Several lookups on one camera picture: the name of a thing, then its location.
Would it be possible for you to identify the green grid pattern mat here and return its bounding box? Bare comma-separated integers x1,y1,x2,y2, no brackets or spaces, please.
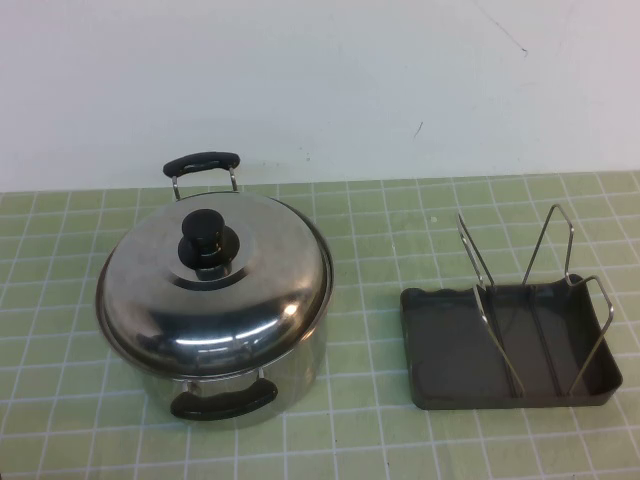
0,172,640,480

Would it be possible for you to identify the grey tray wire lid rack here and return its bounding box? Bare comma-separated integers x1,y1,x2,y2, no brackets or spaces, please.
399,203,625,412

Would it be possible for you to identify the stainless steel cooking pot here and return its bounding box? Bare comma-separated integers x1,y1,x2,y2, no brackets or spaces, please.
94,152,336,430

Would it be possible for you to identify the steel pot lid black knob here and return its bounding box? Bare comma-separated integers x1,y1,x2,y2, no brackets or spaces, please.
95,192,335,377

